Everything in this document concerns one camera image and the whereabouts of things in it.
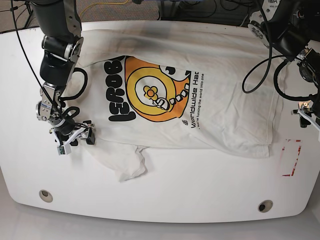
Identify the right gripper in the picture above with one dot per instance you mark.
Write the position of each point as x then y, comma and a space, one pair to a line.
71, 133

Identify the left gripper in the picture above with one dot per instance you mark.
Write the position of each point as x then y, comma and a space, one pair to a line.
308, 110

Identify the white t-shirt with print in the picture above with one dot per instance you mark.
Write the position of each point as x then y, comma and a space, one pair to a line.
152, 86

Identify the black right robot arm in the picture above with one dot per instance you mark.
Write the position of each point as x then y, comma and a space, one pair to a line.
62, 43

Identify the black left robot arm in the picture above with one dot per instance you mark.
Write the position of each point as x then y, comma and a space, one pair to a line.
286, 27

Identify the red tape marking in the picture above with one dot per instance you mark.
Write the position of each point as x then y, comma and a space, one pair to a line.
289, 157

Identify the left table grommet hole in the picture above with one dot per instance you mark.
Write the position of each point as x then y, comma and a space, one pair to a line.
46, 196

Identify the table grommet hole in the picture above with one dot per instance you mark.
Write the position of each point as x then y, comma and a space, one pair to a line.
46, 196
265, 206

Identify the right table grommet hole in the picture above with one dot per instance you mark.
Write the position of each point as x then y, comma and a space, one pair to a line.
265, 206

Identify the black tripod stand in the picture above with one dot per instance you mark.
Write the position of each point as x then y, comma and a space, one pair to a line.
30, 11

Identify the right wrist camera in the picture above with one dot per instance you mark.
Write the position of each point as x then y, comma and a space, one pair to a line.
64, 149

